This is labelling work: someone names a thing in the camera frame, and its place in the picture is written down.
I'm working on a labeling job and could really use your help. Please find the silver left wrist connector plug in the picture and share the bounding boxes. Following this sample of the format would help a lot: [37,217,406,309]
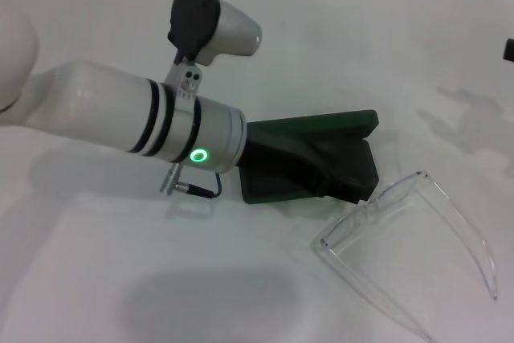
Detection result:
[160,164,184,196]

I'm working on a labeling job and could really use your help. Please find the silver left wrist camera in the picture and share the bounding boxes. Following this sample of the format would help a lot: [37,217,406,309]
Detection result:
[164,0,263,100]

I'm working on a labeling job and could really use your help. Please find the green glasses case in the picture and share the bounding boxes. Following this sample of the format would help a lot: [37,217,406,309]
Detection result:
[239,108,381,206]

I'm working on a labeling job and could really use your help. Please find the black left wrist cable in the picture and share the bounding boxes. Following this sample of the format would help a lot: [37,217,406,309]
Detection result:
[178,173,224,200]

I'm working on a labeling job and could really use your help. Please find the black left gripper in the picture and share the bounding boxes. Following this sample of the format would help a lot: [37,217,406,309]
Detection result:
[239,133,373,206]

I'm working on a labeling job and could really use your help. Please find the clear transparent glasses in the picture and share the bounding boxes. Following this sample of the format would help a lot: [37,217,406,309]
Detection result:
[311,169,500,343]

